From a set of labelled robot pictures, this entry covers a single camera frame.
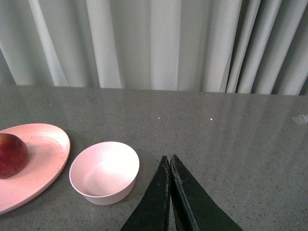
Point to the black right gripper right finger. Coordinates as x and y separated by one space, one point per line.
194 209

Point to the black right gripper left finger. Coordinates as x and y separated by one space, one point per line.
152 212

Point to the pale pink bowl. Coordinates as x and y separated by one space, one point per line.
105 173

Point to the red apple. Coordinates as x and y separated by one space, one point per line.
13 155

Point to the pink plate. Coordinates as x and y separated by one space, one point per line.
49 148

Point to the white paper scrap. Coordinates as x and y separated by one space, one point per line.
301 119

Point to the white pleated curtain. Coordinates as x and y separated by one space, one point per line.
235 46

